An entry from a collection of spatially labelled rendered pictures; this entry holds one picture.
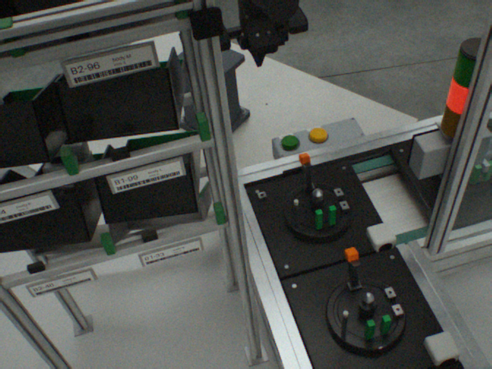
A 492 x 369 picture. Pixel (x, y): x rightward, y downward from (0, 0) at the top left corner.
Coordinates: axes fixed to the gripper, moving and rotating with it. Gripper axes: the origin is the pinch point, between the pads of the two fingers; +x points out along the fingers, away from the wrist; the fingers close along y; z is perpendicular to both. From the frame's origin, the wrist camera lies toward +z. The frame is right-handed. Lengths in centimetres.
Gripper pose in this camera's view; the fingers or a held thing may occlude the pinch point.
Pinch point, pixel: (257, 51)
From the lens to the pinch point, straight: 112.7
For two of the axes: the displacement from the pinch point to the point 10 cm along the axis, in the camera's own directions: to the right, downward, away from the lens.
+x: 0.8, 6.4, 7.6
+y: 9.6, -2.6, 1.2
